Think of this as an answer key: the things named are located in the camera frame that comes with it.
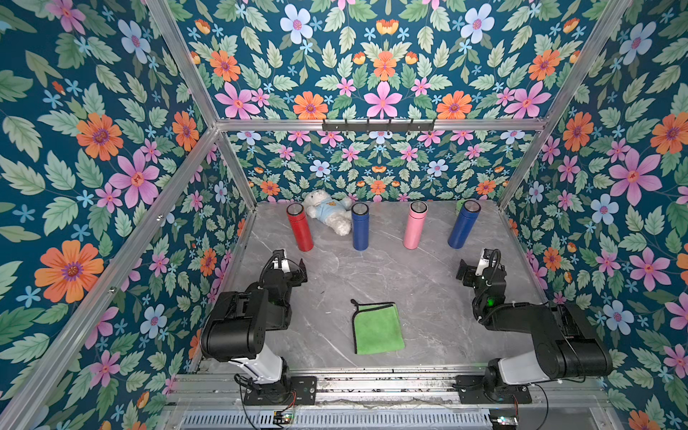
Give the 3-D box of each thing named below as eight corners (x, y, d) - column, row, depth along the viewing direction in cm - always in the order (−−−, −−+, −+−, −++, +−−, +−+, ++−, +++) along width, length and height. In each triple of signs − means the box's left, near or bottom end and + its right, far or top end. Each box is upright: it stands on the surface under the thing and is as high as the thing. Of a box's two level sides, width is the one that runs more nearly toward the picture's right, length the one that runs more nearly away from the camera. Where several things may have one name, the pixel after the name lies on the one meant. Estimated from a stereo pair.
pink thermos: (404, 249, 106) (411, 212, 89) (402, 238, 110) (409, 201, 93) (420, 249, 106) (430, 212, 89) (418, 238, 110) (427, 201, 93)
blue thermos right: (449, 248, 107) (465, 211, 90) (447, 237, 111) (461, 200, 94) (464, 248, 107) (483, 211, 90) (461, 237, 111) (478, 200, 94)
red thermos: (297, 251, 106) (284, 214, 89) (300, 239, 109) (288, 202, 93) (312, 251, 106) (301, 214, 89) (313, 239, 109) (304, 202, 93)
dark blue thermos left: (353, 251, 106) (351, 215, 89) (354, 238, 110) (351, 202, 93) (369, 251, 106) (369, 215, 89) (368, 238, 110) (369, 201, 93)
